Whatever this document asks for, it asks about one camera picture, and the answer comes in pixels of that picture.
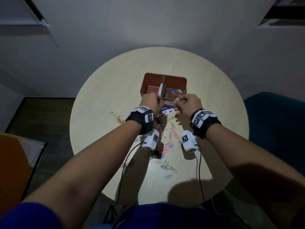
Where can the person's left hand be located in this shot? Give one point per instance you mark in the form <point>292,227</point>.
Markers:
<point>150,101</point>

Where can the person's right hand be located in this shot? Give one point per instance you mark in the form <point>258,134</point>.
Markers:
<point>190,103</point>

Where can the person's left fingers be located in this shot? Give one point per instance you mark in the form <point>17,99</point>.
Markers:
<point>160,102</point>

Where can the person's right fingers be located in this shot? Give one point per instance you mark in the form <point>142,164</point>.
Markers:
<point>178,104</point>

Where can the white paper clip box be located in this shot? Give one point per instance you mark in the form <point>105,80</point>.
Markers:
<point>170,102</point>

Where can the person's right forearm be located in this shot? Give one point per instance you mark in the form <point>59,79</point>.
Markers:
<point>250,162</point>

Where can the person's left forearm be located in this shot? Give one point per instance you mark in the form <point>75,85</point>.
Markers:
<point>90,169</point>

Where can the purple and white small box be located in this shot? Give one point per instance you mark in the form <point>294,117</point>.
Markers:
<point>166,111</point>

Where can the white note cards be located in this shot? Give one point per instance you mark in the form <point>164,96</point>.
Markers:
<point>160,90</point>

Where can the pile of colourful paper clips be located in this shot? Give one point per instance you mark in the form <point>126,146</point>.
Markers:
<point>174,92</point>

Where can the brown desk organizer tray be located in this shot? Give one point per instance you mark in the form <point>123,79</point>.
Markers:
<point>152,81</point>

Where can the scattered colourful paper clips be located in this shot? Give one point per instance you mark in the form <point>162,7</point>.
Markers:
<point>175,134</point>

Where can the blue binder clip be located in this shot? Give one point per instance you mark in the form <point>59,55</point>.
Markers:
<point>171,146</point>

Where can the round beige table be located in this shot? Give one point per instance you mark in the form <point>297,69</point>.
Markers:
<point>114,88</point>

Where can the white binder clip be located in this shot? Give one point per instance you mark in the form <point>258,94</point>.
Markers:
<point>112,113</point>

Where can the blue upholstered chair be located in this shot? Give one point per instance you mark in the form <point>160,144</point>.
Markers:
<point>276,126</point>

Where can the person's blue shirt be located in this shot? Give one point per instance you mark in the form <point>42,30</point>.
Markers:
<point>166,217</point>

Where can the white paper sheet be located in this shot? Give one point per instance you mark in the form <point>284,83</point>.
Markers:
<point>32,150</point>

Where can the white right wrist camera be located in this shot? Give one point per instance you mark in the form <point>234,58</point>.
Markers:
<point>188,141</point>

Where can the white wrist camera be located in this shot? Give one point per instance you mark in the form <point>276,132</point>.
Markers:
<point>150,140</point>
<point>188,141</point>

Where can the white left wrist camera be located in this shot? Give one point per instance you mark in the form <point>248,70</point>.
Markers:
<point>150,140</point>

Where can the white window frame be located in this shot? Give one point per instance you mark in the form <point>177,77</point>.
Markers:
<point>35,16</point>

